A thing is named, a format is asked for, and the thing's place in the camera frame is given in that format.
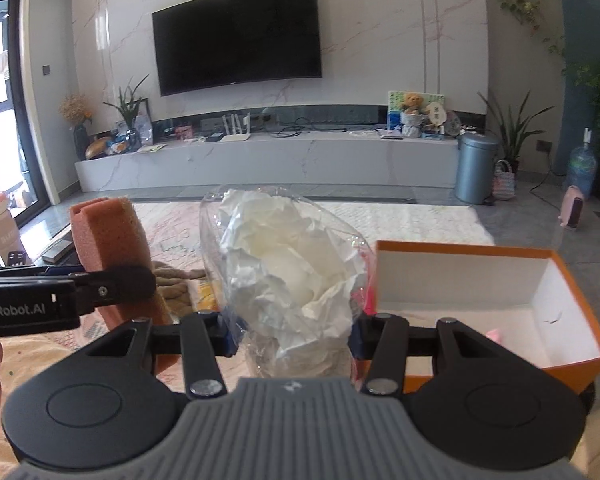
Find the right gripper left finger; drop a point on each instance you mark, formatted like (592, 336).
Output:
(118, 397)

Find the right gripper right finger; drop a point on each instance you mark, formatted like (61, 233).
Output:
(467, 395)

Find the brown bear-shaped sponge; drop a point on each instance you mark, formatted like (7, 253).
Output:
(107, 234)

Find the white paper flower bouquet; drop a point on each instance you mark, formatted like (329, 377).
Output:
(290, 278)

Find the black notebook stack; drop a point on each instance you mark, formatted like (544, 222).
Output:
(57, 252)

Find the beige water bottle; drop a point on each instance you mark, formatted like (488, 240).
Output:
(12, 252)

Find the pink plush item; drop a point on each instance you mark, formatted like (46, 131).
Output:
(495, 335)

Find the orange cardboard box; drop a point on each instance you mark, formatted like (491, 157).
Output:
(527, 296)

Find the yellow dried flower vase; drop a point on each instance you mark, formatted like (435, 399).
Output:
(77, 111)

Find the small pink heater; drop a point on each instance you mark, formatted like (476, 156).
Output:
(572, 207)

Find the woven pink basket bag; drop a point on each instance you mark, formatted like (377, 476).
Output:
(504, 181)

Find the green plant in vase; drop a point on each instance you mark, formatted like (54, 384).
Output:
(128, 106)

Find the blue metal trash bin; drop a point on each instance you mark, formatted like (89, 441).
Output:
(476, 162)

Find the blue water jug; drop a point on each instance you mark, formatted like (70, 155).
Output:
(582, 166)

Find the white wifi router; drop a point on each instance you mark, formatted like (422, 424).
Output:
(234, 129)

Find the potted green floor plant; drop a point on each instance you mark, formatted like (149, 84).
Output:
(513, 126)

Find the teddy bear on console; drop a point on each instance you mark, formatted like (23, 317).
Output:
(410, 108)

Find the brown knitted rope item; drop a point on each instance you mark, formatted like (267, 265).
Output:
(178, 288)

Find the black wall television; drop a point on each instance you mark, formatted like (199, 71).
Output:
(202, 44)

